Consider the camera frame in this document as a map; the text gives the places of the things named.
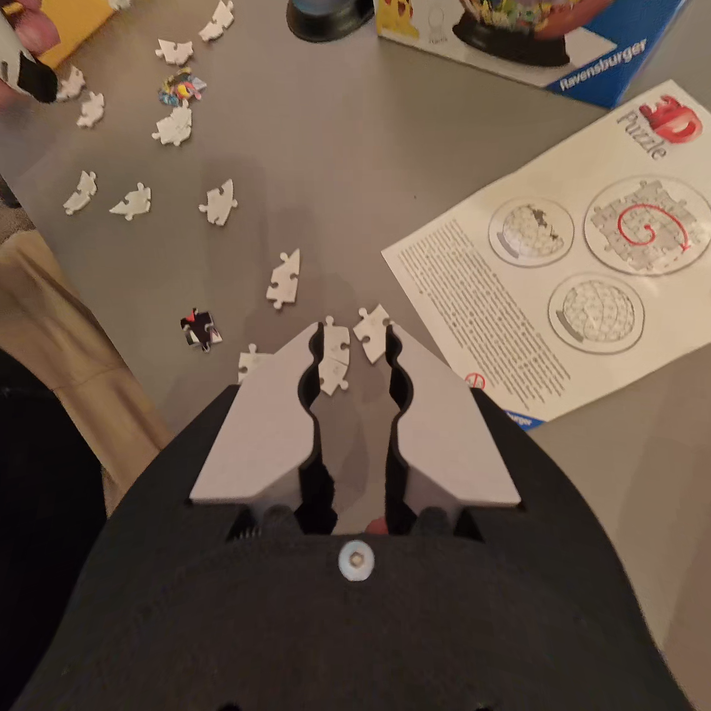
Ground black round ball stand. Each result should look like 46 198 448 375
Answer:
286 0 375 44

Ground person's left hand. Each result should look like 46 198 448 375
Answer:
6 0 61 56

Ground white puzzle instruction sheet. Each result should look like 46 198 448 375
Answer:
381 79 711 431

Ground joined white puzzle piece pair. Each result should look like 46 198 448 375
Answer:
318 316 352 397

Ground scattered loose white puzzle pieces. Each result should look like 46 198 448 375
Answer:
56 0 301 384

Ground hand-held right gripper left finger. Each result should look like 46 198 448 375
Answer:
189 321 338 535

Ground single white puzzle piece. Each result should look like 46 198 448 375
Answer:
353 304 393 364

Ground person's black jacket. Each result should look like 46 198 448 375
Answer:
0 347 109 711

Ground blue puzzle box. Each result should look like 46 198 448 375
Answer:
377 0 690 109

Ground person's beige trousers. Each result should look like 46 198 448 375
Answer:
0 230 174 517

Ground colourful joined puzzle pieces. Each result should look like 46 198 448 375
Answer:
158 68 208 108

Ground black and red puzzle piece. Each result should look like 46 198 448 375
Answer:
180 307 224 353

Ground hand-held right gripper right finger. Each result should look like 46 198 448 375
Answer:
383 325 523 535

